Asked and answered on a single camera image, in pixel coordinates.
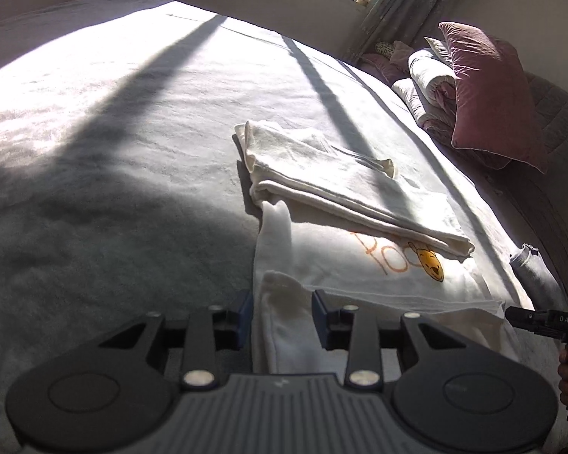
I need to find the maroon pillow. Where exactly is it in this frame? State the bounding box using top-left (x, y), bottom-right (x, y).
top-left (439, 22), bottom-right (548, 173)

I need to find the grey bed sheet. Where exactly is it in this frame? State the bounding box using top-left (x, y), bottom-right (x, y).
top-left (0, 0), bottom-right (541, 454)

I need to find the white printed t-shirt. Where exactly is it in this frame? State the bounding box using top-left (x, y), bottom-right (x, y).
top-left (236, 121), bottom-right (526, 374)

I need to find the grey quilted headboard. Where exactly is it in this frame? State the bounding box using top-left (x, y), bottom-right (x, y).
top-left (492, 73), bottom-right (568, 295)

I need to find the grey curtain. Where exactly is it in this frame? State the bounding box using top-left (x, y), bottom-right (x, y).
top-left (342, 0), bottom-right (457, 64)

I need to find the grey storage bag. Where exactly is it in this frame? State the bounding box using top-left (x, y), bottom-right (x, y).
top-left (510, 244), bottom-right (568, 311)

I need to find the folded white pink quilt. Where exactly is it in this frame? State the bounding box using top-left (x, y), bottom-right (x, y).
top-left (390, 37), bottom-right (457, 145)

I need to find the small pink pillow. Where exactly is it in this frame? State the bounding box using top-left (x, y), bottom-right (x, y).
top-left (359, 41), bottom-right (414, 86)

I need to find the floral cushion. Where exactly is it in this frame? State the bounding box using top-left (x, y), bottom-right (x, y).
top-left (375, 41), bottom-right (395, 59)

